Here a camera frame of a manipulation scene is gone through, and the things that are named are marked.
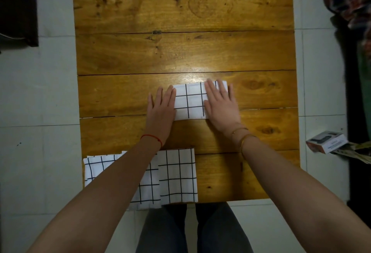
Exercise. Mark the person's right forearm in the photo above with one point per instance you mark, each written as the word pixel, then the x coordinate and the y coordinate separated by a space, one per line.
pixel 301 200

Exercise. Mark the person's left hand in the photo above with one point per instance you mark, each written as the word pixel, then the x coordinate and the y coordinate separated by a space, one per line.
pixel 160 116

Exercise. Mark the green cloth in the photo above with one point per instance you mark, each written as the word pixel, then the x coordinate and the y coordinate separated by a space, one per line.
pixel 364 87

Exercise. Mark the grid cloth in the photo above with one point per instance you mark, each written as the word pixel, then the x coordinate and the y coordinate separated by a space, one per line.
pixel 191 102
pixel 178 174
pixel 95 165

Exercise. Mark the long cream and denim sofa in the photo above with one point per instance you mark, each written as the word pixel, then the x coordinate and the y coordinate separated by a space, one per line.
pixel 350 87

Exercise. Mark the red plaid blanket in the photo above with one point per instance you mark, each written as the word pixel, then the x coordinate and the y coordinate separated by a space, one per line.
pixel 347 0

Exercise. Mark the cream and denim armchair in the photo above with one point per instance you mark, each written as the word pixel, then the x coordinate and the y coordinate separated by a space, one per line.
pixel 17 9

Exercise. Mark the small white orange box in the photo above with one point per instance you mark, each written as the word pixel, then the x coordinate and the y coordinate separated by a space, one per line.
pixel 329 144

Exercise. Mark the person's denim trousers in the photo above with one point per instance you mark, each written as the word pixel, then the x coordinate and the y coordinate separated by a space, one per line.
pixel 159 229

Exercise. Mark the person's right hand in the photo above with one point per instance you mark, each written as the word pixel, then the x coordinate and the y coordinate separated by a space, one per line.
pixel 224 110

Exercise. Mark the person's left forearm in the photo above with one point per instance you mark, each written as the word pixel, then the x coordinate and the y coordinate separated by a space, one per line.
pixel 95 206

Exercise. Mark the gold bangle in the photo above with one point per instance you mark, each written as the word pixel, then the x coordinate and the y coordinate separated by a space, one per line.
pixel 246 139

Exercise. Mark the wooden table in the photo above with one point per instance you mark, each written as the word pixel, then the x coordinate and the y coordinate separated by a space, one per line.
pixel 174 49

